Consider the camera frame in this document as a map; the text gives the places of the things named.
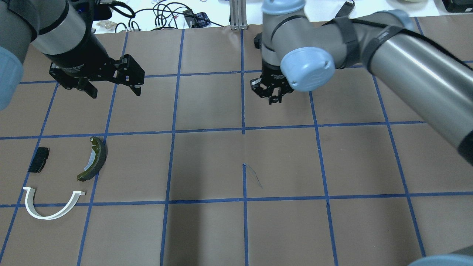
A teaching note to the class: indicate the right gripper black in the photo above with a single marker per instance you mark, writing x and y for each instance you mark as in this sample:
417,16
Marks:
271,76

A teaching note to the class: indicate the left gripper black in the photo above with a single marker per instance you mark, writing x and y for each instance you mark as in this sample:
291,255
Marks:
82,54

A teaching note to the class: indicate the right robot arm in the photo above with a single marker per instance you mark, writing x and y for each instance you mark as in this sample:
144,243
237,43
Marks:
296,56

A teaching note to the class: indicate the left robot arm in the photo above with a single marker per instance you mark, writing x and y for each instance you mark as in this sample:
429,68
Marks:
62,31

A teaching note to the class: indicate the dark brake shoe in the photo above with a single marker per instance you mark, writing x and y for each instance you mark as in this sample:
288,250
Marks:
96,160

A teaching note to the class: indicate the black brake pad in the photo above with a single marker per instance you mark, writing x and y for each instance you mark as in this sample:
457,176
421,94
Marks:
39,160

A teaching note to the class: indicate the white curved plastic part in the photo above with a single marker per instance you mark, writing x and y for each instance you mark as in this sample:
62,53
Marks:
63,209

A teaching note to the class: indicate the aluminium frame post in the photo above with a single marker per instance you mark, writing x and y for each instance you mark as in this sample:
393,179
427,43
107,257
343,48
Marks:
238,20

